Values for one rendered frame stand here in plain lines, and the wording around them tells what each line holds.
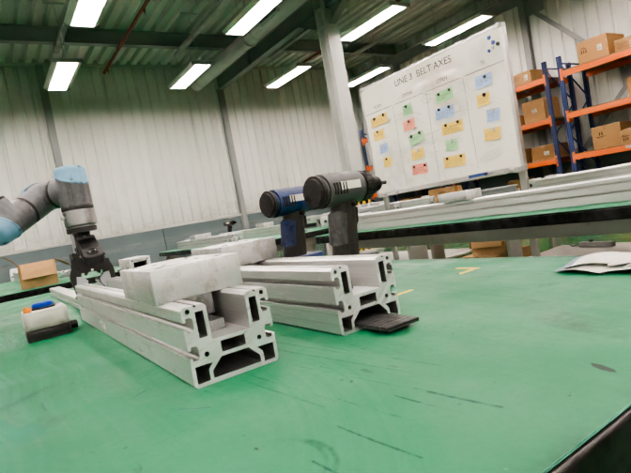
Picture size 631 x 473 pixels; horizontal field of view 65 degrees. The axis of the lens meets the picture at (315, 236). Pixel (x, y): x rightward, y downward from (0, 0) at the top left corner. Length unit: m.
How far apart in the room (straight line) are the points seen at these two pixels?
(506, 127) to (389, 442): 3.41
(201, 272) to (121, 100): 12.57
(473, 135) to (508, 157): 0.33
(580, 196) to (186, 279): 1.69
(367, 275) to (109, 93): 12.58
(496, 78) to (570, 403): 3.43
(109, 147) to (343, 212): 12.01
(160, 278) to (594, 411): 0.44
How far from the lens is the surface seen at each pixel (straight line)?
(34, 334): 1.15
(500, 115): 3.72
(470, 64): 3.88
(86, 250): 1.28
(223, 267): 0.62
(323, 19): 10.04
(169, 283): 0.60
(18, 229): 1.36
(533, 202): 2.15
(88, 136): 12.76
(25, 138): 12.58
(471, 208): 2.30
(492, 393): 0.41
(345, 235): 0.87
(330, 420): 0.40
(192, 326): 0.54
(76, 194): 1.35
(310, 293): 0.66
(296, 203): 1.07
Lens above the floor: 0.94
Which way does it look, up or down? 3 degrees down
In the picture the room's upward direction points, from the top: 10 degrees counter-clockwise
